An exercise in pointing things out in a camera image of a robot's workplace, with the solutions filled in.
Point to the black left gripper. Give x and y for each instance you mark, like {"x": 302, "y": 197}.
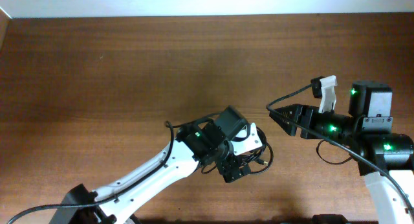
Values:
{"x": 226, "y": 168}

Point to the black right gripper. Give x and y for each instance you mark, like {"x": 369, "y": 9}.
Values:
{"x": 306, "y": 122}

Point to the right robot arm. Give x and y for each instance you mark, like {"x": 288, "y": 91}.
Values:
{"x": 384, "y": 158}

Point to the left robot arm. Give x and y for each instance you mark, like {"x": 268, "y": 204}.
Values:
{"x": 224, "y": 139}

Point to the black base block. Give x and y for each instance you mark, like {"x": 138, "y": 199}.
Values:
{"x": 329, "y": 219}

